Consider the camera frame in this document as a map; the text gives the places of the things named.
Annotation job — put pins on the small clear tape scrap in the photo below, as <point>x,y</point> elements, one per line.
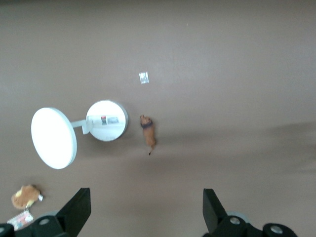
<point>143,78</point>

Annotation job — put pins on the printed card tag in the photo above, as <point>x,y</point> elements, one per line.
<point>21,219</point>

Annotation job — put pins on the brown lion statue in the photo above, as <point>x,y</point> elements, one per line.
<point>148,133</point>

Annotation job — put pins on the white round desk lamp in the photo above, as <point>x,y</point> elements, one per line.
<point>53,138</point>

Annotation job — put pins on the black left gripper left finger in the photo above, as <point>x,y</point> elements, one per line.
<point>76,212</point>

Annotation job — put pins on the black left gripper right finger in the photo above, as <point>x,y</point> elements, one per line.
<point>211,209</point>

